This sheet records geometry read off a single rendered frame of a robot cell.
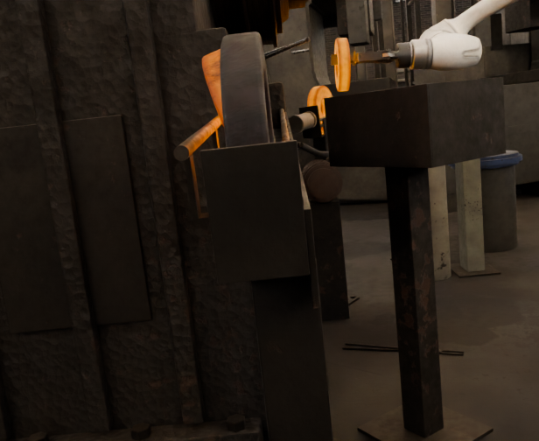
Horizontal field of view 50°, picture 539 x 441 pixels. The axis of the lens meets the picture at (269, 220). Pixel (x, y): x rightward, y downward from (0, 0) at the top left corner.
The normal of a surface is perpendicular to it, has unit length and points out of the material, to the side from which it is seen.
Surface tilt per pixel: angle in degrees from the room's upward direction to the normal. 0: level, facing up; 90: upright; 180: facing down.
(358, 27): 90
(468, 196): 90
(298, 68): 90
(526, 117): 90
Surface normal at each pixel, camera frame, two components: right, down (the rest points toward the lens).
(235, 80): -0.08, -0.36
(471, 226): -0.02, 0.18
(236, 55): -0.10, -0.62
